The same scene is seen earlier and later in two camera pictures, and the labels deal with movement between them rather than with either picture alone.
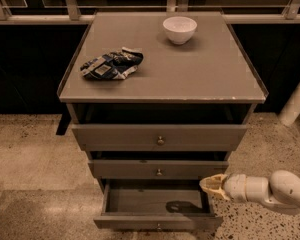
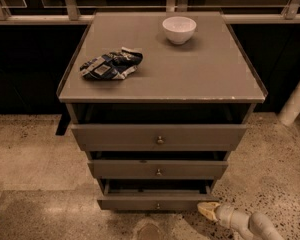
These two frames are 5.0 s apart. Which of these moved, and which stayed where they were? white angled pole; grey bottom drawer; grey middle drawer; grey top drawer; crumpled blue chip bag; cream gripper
Moved: grey bottom drawer; cream gripper
Stayed: grey middle drawer; white angled pole; grey top drawer; crumpled blue chip bag
